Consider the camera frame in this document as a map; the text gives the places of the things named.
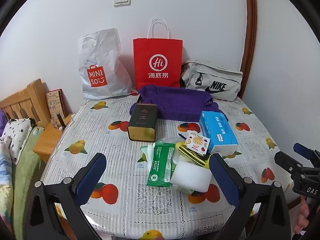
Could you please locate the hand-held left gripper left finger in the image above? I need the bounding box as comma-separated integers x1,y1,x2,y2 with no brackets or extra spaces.
25,152,107,240

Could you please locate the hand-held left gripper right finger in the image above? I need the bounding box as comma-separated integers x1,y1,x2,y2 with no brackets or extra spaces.
209,152,292,240

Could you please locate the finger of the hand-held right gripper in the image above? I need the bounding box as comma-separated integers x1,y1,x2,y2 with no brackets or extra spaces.
293,142,320,164
274,151,305,178

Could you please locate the yellow black striped sock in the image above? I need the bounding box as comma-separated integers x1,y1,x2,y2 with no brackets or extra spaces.
175,141,213,170

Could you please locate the fruit print sachet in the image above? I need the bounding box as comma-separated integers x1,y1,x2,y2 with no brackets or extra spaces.
184,130,210,153

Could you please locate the green wet wipes pack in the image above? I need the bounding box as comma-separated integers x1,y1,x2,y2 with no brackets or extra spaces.
146,141,176,188

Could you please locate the purple fabric tray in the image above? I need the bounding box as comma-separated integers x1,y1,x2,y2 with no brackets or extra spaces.
129,85,228,121

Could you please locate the person's right hand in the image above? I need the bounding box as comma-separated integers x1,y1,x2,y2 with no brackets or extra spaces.
292,200,312,234

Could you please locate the fruit print tablecloth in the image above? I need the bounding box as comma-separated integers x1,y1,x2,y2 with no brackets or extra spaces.
40,95,300,240

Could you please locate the blue tissue pack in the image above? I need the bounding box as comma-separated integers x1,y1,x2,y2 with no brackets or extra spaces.
199,111,238,154

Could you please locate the wooden nightstand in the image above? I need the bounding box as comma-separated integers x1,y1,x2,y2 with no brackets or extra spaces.
32,115,75,164

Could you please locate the green blanket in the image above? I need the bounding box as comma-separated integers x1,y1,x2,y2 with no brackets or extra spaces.
11,127,46,240

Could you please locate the dark tea tin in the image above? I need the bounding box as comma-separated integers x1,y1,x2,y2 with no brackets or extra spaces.
127,103,159,142

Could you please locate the patterned book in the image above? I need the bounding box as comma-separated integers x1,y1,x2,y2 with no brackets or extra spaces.
45,89,67,120

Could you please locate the polka dot pillow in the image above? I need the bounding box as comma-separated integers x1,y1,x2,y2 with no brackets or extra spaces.
1,118,36,166

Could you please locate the blue patterned bedding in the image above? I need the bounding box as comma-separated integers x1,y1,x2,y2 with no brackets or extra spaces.
0,140,14,232

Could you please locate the grey waist bag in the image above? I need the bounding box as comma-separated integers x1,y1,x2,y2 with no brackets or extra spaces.
180,60,244,102

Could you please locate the wooden headboard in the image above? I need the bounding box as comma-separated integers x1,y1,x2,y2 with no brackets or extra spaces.
0,78,52,128

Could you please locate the purple plush toy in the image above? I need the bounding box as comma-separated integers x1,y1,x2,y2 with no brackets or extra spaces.
0,110,7,134

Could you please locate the white plastic shopping bag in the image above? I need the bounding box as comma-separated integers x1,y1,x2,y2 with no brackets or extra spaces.
78,28,133,100

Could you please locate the red paper bag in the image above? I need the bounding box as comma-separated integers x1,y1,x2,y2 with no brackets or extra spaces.
132,18,184,91

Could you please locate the wooden door frame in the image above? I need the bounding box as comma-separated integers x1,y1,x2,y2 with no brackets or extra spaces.
239,0,258,99

